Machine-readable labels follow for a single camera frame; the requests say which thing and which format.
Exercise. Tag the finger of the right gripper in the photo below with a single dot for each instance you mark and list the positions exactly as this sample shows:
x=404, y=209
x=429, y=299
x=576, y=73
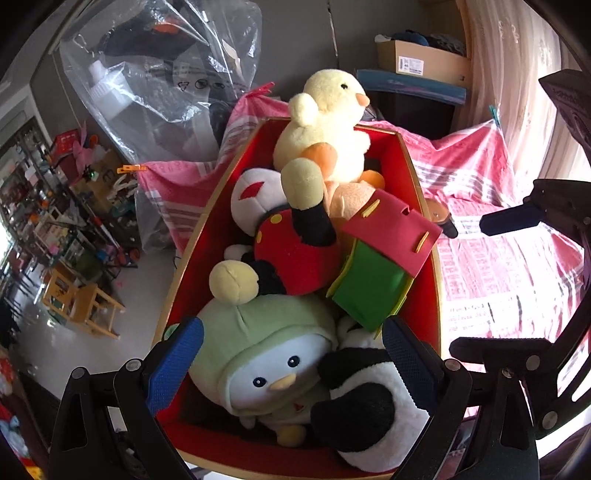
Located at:
x=519, y=355
x=563, y=205

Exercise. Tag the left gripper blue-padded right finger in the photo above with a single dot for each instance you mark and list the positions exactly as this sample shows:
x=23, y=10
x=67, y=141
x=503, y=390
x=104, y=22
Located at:
x=440, y=387

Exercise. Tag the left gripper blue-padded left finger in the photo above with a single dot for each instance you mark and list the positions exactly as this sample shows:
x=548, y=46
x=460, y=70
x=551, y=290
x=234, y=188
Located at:
x=84, y=443

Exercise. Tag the black white cow plush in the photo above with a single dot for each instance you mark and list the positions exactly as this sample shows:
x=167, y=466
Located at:
x=370, y=418

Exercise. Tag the red green foam house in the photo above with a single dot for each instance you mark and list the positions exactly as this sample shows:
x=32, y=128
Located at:
x=391, y=245

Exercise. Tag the green hooded penguin plush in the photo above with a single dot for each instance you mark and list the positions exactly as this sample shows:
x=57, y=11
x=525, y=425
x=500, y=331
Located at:
x=259, y=360

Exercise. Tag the orange cat plush toy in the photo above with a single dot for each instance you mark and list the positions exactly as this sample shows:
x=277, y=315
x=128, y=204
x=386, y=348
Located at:
x=343, y=200

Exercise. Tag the black red mouse plush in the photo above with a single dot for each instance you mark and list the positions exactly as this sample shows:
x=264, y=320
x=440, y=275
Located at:
x=295, y=248

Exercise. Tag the yellow chick plush toy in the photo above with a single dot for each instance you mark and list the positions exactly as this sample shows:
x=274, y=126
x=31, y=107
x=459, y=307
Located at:
x=321, y=142

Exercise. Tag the pink striped table cloth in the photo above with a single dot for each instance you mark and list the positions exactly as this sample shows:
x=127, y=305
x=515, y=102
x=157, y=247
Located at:
x=525, y=284

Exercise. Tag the red gift box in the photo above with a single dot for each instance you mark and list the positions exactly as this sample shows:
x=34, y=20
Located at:
x=204, y=433

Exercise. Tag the wooden stool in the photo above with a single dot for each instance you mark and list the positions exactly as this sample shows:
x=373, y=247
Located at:
x=87, y=306

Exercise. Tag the beige floral curtain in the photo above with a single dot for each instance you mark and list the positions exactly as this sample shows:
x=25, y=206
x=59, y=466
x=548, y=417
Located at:
x=511, y=47

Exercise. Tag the cardboard box on shelf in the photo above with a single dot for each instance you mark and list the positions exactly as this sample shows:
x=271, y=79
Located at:
x=412, y=59

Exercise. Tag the blue shelf board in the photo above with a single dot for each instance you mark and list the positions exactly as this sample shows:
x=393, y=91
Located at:
x=390, y=82

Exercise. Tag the clear plastic bag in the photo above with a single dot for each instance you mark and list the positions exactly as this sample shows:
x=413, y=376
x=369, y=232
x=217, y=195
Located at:
x=161, y=77

